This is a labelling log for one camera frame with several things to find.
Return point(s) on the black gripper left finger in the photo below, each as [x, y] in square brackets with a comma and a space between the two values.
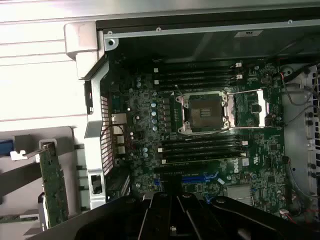
[112, 220]

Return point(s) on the thin metal locking lever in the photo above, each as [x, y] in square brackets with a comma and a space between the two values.
[178, 88]

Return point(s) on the metal disk bay cage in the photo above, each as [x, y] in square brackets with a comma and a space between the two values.
[295, 140]

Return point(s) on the green RAM stick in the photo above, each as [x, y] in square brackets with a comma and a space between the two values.
[17, 219]

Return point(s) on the open PC case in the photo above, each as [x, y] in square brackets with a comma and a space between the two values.
[95, 112]

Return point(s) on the blue expansion slot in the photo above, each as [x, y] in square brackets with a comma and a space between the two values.
[197, 179]

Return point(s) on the green motherboard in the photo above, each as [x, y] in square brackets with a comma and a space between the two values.
[262, 155]

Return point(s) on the CPU socket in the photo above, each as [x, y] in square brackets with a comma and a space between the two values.
[202, 112]

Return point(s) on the grey parts rack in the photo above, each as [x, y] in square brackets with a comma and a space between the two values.
[63, 136]

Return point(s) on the silver chipset heat sink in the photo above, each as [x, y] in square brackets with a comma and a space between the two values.
[238, 195]

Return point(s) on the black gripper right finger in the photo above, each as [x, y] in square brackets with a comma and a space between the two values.
[237, 225]

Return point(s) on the metal socket cover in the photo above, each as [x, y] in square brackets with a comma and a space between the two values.
[261, 107]

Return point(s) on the hard disk in blue carrier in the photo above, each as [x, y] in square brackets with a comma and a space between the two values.
[6, 147]

